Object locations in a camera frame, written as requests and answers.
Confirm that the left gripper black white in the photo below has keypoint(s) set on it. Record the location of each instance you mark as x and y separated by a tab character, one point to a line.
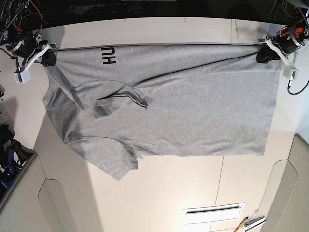
287	41

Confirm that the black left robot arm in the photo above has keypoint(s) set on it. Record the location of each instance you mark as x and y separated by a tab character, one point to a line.
298	10

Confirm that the blue black clutter pile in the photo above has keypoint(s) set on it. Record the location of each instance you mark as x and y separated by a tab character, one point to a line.
13	156

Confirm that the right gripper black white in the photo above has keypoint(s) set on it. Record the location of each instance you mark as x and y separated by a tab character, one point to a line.
28	51

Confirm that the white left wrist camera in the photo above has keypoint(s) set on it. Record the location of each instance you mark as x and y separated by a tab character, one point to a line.
289	73

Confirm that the grey T-shirt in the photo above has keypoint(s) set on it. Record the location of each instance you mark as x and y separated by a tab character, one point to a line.
112	104

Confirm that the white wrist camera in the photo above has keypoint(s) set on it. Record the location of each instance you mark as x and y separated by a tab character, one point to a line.
289	73
22	77

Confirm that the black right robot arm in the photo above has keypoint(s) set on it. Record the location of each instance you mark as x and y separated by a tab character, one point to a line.
21	22

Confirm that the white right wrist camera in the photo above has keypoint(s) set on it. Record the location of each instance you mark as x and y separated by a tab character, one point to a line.
22	77

